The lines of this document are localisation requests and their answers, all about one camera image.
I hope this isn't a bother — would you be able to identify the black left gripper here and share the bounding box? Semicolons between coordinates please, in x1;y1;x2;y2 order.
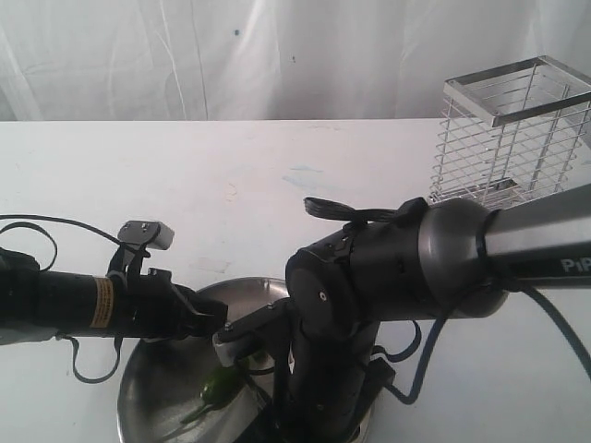
113;268;228;341

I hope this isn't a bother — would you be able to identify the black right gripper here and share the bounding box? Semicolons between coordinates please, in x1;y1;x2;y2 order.
278;331;394;442

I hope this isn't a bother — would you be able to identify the black knife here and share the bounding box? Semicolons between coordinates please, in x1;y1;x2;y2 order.
242;374;272;412

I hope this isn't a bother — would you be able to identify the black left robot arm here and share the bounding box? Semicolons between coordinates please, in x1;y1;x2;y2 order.
1;250;228;344

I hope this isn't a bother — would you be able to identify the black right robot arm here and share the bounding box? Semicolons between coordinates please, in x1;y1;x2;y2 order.
282;186;590;442

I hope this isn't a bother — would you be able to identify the round steel plate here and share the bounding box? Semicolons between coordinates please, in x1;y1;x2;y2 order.
117;277;379;442

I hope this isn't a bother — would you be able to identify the green chili pepper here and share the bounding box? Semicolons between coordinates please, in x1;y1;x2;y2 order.
179;352;274;425

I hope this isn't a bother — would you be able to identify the white backdrop curtain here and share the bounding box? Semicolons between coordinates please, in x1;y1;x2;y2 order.
1;1;590;121

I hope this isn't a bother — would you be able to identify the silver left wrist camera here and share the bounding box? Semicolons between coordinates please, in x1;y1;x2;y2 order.
117;221;175;250

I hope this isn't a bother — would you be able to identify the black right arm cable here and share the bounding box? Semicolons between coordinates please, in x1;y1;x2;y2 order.
368;276;591;405

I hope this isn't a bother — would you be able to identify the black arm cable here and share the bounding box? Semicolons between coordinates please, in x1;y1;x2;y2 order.
0;214;139;383
368;276;591;405

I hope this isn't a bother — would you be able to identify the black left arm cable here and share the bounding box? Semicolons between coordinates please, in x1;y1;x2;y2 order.
0;214;139;383

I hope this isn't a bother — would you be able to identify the wire mesh utensil holder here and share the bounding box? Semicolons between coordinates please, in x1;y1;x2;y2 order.
429;55;590;209

